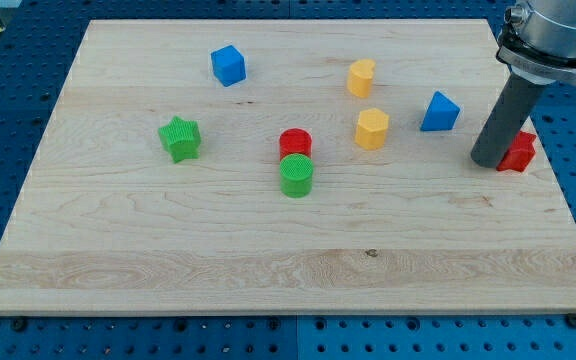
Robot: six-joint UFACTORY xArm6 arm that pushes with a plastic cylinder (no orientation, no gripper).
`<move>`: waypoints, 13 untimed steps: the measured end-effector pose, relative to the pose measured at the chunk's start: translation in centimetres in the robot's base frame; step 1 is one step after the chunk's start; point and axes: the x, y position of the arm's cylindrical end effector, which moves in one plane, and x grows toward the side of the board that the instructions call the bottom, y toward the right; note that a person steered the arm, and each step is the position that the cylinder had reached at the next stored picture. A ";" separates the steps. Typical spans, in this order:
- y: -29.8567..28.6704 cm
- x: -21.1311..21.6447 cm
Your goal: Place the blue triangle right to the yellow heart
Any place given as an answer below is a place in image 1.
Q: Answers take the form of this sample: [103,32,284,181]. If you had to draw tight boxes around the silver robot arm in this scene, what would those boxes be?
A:
[497,0,576,87]

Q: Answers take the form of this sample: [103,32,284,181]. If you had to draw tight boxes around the yellow heart block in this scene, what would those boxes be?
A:
[346,59,376,98]

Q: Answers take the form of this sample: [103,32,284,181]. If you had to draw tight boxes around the blue triangle block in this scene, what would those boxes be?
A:
[420,91,461,131]

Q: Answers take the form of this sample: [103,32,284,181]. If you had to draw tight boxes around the green cylinder block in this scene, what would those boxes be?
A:
[279,153,314,198]

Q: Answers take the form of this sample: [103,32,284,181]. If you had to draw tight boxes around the light wooden board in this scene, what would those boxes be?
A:
[0,19,576,316]

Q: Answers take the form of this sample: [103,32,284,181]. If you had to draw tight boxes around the red cylinder block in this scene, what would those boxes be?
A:
[279,128,312,159]

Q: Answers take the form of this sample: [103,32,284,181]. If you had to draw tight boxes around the yellow hexagon block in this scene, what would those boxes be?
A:
[354,108,390,150]

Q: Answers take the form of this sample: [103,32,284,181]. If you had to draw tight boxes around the green star block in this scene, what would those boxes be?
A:
[158,116,201,163]

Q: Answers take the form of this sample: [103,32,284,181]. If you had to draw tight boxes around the blue cube block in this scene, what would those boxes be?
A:
[210,45,247,87]

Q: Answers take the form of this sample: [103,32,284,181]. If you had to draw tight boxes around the red star block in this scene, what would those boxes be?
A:
[496,131,537,172]

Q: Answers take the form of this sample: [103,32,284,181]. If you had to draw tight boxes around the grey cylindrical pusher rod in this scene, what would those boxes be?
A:
[470,73,547,168]

